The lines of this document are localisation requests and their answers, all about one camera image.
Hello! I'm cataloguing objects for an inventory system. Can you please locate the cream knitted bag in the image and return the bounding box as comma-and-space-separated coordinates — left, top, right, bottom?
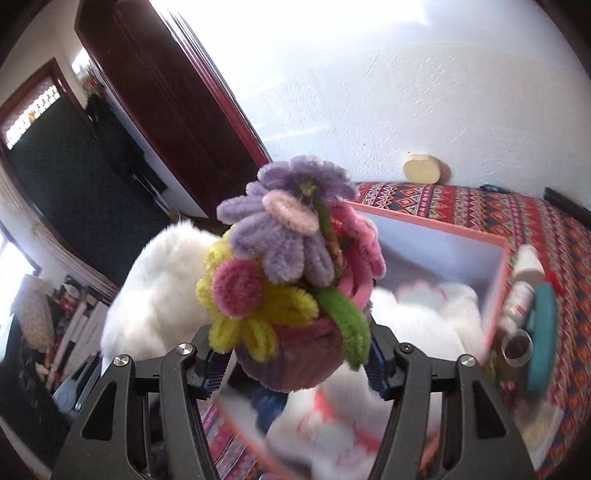
11, 274, 54, 352

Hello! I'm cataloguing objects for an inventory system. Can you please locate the small white labelled bottle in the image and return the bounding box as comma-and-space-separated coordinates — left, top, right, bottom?
499, 281, 536, 333

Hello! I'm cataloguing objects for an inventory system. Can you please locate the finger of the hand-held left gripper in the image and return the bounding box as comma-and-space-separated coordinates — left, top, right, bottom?
252, 387, 288, 432
53, 354, 101, 416

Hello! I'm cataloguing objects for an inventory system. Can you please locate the paper cup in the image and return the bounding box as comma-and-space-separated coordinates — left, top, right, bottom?
512, 244, 546, 288

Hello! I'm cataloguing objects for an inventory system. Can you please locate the pipe cleaner flower pot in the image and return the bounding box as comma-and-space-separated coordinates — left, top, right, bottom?
196, 154, 386, 393

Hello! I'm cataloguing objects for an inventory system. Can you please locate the hanging dark coat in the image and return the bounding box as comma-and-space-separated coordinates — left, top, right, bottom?
85, 92, 167, 195

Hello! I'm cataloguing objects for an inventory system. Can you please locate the dark green screen door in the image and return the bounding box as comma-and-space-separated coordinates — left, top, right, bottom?
0, 58, 171, 287

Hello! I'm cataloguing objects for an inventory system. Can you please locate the white plush toy pink scarf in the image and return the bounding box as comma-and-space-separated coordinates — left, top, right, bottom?
369, 281, 485, 384

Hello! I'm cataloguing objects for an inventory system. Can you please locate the dark wooden door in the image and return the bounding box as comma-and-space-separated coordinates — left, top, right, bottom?
76, 0, 271, 217

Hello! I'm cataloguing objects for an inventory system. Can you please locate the teal oval case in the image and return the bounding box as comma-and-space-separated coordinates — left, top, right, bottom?
525, 282, 558, 401

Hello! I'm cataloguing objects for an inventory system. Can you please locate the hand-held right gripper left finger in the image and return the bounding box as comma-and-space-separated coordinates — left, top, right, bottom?
51, 323, 232, 480

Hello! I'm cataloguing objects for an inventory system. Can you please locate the white textured packet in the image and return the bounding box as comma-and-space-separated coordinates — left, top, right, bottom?
510, 401, 565, 468

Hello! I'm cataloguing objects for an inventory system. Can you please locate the pink cardboard box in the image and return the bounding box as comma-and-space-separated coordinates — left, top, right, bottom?
217, 199, 514, 480

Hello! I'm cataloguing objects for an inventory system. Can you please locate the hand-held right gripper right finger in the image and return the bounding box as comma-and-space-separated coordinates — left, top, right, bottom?
367, 323, 539, 480

